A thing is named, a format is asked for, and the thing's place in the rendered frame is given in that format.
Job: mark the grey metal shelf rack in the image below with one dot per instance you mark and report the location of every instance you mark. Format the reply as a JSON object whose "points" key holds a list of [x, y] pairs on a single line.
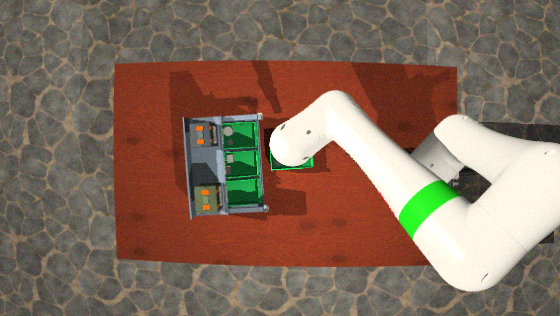
{"points": [[204, 164]]}

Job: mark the green bin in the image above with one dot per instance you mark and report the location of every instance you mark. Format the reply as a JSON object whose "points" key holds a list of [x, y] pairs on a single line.
{"points": [[243, 192], [245, 163], [243, 135], [307, 164]]}

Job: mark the olive green tool case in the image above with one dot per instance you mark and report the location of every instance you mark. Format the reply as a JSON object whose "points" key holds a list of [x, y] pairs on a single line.
{"points": [[208, 198]]}

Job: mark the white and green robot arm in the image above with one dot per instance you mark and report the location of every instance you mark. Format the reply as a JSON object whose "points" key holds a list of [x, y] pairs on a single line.
{"points": [[469, 249]]}

